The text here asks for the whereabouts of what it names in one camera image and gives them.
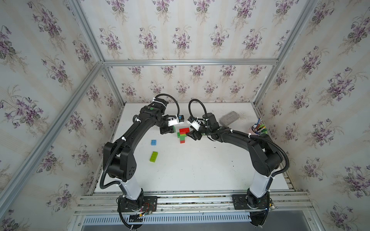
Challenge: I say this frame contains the white slotted cable duct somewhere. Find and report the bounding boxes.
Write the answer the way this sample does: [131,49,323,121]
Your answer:
[83,212,251,226]

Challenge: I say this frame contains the black right camera cable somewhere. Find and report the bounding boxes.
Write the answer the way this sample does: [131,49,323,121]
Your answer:
[188,99,208,120]

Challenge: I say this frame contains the black camera cable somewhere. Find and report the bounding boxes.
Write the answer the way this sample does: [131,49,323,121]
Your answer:
[188,99,208,120]
[154,93,181,117]

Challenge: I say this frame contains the black left camera cable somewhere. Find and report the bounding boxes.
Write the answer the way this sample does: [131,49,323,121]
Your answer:
[154,93,181,117]

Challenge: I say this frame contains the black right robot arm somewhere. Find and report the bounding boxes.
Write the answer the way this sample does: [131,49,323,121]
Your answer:
[187,113,290,209]

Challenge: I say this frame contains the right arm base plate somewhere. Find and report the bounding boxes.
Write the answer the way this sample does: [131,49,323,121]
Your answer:
[232,193,272,210]

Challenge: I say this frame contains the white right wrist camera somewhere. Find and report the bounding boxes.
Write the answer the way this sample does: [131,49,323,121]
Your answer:
[187,116,204,131]

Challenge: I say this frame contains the colourful pens bundle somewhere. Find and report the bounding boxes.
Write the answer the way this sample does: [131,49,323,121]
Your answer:
[251,117,268,135]

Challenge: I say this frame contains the aluminium frame profiles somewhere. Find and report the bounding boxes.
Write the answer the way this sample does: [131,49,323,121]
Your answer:
[1,1,317,214]

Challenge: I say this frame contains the pink pen cup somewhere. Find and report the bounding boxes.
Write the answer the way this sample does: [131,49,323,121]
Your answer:
[251,129,260,136]

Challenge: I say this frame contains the aluminium mounting rail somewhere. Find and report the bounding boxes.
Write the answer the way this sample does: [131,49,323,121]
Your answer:
[73,190,314,216]

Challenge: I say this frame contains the red long lego brick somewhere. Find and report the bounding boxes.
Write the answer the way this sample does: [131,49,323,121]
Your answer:
[179,128,190,135]

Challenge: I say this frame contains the grey eraser block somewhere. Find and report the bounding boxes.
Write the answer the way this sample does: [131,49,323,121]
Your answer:
[219,111,240,126]

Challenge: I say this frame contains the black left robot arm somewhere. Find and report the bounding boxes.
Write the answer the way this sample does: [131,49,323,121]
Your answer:
[99,98,183,203]

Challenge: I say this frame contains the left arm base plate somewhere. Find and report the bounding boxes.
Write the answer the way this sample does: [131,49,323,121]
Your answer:
[116,196,158,214]

